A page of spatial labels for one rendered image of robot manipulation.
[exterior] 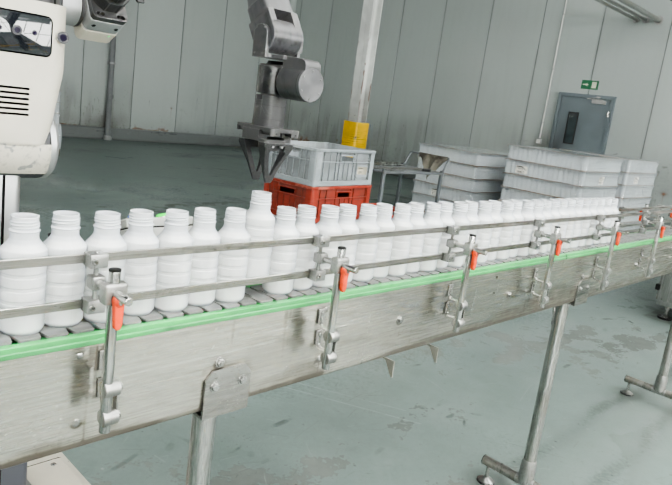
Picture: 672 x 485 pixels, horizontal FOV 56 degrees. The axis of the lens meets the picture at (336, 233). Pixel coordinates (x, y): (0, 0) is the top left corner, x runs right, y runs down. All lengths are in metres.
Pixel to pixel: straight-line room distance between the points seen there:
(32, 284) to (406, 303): 0.84
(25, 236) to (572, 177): 7.13
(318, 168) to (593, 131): 8.71
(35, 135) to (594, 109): 10.97
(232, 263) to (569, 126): 11.18
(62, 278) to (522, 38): 12.16
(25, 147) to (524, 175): 6.90
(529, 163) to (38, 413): 7.29
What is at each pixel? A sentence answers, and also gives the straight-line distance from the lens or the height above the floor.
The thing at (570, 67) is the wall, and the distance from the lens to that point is 12.32.
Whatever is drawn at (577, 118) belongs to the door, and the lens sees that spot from 12.08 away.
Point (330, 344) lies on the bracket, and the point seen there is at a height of 0.92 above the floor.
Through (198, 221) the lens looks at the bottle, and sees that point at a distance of 1.10.
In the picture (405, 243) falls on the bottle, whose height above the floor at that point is 1.08.
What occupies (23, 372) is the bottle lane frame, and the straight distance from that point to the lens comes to 0.98.
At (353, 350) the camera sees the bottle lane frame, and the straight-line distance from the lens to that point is 1.40.
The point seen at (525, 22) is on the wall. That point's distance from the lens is 12.89.
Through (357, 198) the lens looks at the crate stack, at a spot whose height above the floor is 0.80.
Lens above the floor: 1.37
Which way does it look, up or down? 11 degrees down
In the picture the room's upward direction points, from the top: 8 degrees clockwise
